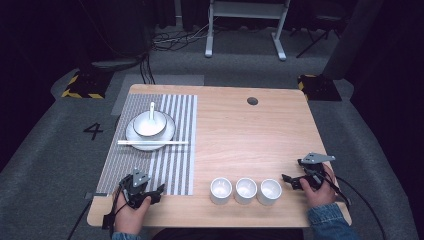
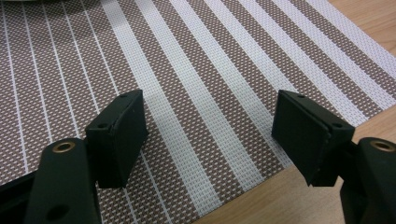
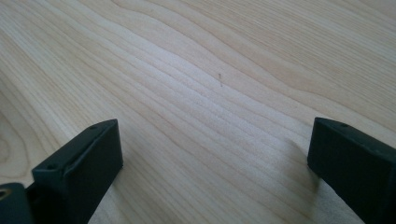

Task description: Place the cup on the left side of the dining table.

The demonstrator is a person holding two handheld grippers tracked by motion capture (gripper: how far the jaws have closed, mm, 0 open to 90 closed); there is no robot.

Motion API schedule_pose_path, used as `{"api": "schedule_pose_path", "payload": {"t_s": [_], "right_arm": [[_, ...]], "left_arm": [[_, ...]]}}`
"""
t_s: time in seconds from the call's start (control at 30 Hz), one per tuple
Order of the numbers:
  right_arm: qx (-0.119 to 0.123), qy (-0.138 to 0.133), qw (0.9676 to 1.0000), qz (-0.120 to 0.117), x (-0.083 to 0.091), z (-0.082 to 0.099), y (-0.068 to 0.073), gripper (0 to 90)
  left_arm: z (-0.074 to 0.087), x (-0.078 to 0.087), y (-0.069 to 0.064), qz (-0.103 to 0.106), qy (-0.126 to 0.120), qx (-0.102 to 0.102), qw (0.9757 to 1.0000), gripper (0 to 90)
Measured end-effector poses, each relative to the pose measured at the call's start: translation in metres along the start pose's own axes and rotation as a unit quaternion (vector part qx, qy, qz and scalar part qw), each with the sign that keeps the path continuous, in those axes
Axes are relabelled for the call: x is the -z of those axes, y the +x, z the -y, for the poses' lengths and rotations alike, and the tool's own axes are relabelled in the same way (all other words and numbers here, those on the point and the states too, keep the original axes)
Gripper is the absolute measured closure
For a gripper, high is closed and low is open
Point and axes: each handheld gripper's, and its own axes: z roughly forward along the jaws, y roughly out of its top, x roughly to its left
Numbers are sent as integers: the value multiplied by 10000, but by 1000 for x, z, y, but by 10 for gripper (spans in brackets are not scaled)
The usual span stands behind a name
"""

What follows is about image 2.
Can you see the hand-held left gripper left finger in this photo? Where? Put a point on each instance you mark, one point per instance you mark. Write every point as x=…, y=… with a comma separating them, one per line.
x=120, y=140

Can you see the brown white striped woven placemat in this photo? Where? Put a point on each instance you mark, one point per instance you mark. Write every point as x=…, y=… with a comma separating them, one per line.
x=199, y=77

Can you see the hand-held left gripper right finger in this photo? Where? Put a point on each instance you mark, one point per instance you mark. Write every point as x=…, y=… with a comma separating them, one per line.
x=306, y=137

